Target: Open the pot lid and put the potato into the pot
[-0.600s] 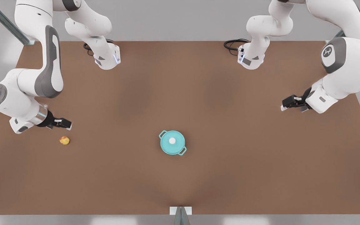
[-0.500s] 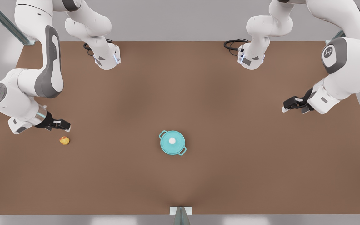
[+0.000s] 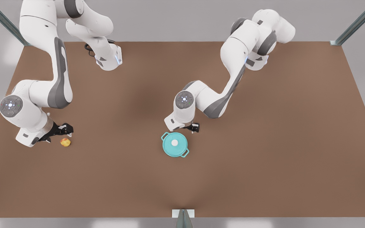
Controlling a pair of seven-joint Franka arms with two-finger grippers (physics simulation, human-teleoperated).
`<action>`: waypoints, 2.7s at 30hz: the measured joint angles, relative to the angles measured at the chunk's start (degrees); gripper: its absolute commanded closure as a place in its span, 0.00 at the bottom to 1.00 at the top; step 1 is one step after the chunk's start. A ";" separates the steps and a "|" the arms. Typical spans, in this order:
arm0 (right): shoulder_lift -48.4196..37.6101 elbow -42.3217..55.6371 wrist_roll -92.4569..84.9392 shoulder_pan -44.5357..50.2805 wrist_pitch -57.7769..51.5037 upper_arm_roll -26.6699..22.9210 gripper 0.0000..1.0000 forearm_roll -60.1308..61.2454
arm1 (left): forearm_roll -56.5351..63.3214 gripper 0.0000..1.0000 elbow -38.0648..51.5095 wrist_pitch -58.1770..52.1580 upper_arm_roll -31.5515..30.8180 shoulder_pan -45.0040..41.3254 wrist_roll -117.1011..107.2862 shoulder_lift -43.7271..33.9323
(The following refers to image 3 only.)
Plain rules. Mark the silver frame post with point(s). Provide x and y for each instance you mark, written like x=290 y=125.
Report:
x=355 y=23
x=182 y=219
x=3 y=22

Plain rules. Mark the yellow potato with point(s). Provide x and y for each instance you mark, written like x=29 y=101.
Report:
x=65 y=142

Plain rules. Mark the teal pot lid white knob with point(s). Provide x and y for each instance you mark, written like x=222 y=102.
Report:
x=175 y=144

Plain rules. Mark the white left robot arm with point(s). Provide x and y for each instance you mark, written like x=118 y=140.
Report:
x=233 y=60

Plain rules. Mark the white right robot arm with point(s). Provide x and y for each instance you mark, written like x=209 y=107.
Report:
x=40 y=91

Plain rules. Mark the teal pot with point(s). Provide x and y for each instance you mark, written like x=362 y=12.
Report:
x=175 y=145

